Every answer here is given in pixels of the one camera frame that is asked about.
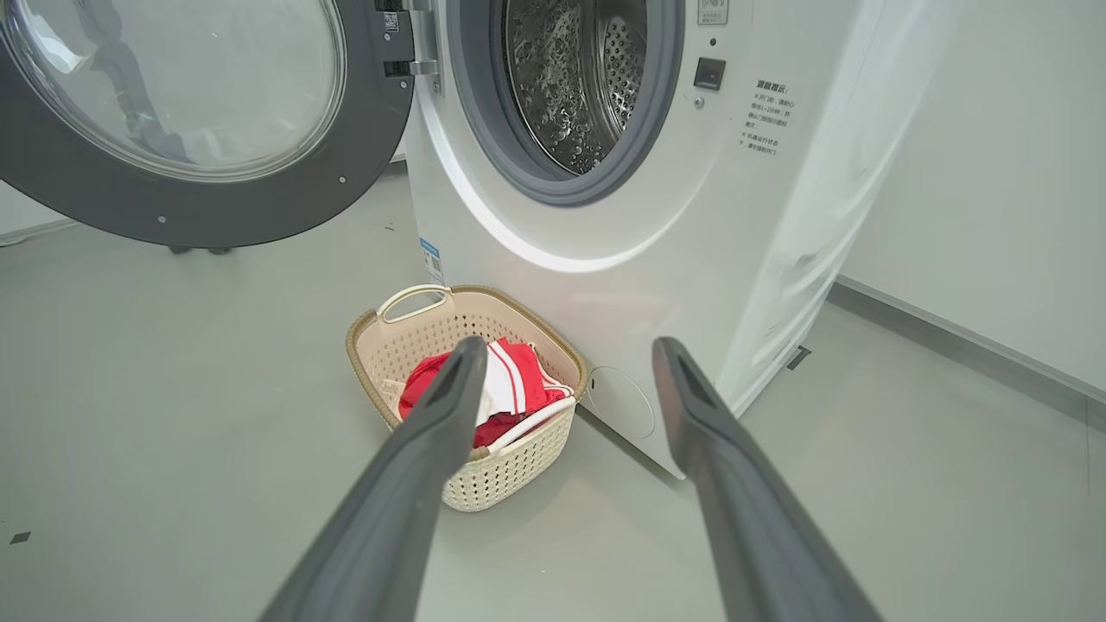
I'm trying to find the red number 23 jersey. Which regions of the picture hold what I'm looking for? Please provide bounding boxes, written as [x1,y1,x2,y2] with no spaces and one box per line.
[397,349,538,449]

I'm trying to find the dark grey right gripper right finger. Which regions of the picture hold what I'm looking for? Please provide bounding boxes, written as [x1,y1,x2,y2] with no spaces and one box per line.
[652,336,883,622]

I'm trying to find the red and white shorts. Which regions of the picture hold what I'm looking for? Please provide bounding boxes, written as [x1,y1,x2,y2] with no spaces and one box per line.
[475,338,576,426]

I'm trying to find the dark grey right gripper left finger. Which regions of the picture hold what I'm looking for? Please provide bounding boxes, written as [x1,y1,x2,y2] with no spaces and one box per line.
[259,336,490,622]

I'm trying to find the white washing machine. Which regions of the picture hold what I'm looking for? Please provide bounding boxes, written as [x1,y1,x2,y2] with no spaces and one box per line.
[402,0,962,481]

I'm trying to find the washing machine door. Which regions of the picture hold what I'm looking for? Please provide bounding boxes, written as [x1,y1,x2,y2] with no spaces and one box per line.
[0,0,416,252]

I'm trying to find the cream perforated laundry basket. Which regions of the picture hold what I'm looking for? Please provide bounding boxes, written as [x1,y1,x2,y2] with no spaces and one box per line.
[346,284,591,514]

